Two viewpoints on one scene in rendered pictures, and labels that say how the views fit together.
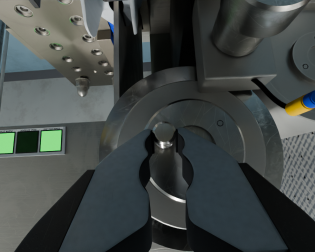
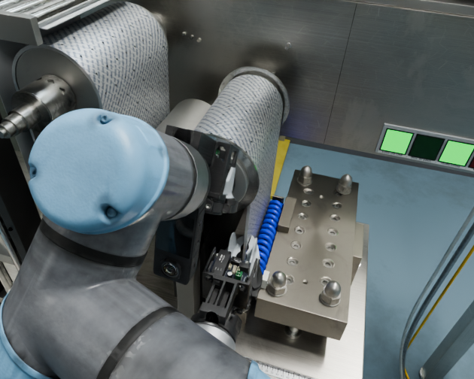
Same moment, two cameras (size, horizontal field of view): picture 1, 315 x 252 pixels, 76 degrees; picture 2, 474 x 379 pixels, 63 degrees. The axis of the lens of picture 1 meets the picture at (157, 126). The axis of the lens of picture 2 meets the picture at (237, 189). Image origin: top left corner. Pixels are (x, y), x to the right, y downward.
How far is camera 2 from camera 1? 0.47 m
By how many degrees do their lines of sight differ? 32
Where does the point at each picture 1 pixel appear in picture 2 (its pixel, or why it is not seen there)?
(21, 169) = (445, 119)
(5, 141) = (453, 154)
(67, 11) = (298, 253)
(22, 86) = not seen: outside the picture
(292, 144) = (150, 114)
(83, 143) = (359, 128)
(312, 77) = not seen: hidden behind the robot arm
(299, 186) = (148, 84)
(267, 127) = not seen: hidden behind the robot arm
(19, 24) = (341, 257)
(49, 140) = (398, 142)
